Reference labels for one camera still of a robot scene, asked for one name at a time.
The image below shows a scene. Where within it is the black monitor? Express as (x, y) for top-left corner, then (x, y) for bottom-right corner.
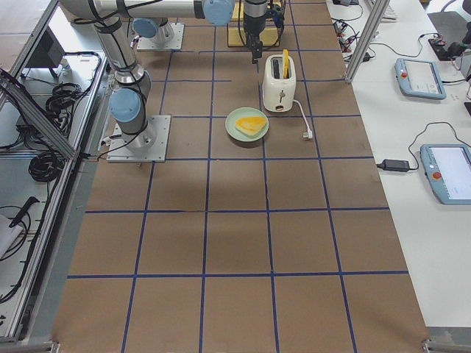
(19, 26), (65, 79)

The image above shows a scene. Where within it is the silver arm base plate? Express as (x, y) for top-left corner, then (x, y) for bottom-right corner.
(133, 18), (185, 51)
(105, 115), (171, 163)

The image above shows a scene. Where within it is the yellow toast slice on plate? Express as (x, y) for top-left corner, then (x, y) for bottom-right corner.
(235, 116), (267, 137)

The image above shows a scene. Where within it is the light green plate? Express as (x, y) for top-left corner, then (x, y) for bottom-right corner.
(225, 107), (269, 142)

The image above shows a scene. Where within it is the far blue teach pendant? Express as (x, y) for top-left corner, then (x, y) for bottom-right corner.
(394, 58), (447, 100)

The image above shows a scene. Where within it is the aluminium frame post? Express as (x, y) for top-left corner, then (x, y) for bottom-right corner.
(345, 0), (389, 83)

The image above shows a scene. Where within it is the black cable coil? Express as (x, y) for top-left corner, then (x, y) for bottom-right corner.
(28, 151), (63, 184)

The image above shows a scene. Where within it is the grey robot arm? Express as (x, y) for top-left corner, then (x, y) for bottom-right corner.
(60, 1), (284, 91)
(132, 18), (263, 63)

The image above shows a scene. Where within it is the white two-slot toaster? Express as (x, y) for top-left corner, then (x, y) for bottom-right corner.
(262, 54), (297, 113)

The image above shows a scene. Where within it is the black power adapter with cable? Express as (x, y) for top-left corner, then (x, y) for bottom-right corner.
(376, 121), (470, 173)

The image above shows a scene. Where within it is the yellow toast in toaster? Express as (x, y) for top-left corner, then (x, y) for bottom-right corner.
(282, 49), (290, 79)

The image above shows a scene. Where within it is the near blue teach pendant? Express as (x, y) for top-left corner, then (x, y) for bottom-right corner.
(420, 143), (470, 205)

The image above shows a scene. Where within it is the blue teach pendant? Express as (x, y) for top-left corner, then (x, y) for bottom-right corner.
(394, 58), (447, 100)
(420, 143), (470, 205)

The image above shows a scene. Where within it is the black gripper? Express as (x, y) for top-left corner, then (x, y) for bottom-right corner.
(244, 0), (266, 64)

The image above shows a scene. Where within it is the black electronics board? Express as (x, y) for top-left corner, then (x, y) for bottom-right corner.
(428, 36), (470, 61)

